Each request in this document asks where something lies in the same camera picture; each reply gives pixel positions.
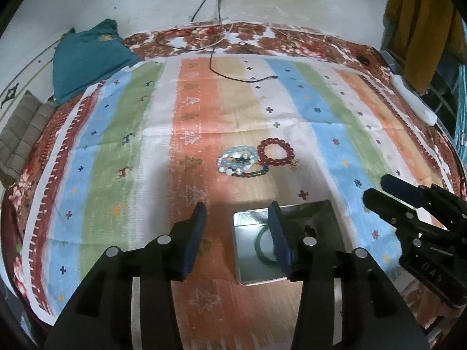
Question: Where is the teal cloth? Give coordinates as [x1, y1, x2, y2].
[53, 18, 143, 108]

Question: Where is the mustard yellow garment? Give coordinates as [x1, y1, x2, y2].
[385, 0, 462, 93]

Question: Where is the red bead bracelet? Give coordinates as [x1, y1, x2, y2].
[257, 137, 295, 167]

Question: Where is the white power strip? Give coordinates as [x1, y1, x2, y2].
[388, 73, 438, 125]

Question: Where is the striped colourful blanket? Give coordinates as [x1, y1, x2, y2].
[22, 56, 461, 338]

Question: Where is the green bangle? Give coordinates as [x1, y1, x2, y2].
[255, 224, 289, 267]

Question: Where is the brown striped cushion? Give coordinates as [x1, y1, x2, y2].
[0, 93, 55, 190]

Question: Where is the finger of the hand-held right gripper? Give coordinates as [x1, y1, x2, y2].
[380, 174, 429, 208]
[363, 188, 449, 234]

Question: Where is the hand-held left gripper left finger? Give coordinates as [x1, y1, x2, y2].
[44, 201, 208, 350]

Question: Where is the light blue bead bracelet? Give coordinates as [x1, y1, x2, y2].
[218, 146, 258, 174]

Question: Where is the multicolour bead bracelet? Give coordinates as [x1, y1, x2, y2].
[228, 163, 271, 178]

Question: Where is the black cable with plug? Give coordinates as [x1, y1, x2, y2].
[209, 0, 278, 81]

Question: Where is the shiny metal tin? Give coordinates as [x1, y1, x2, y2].
[233, 200, 349, 286]

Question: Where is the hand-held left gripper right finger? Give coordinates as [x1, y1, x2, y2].
[268, 201, 431, 350]

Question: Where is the red floral bedsheet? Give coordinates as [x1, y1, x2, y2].
[0, 20, 467, 350]

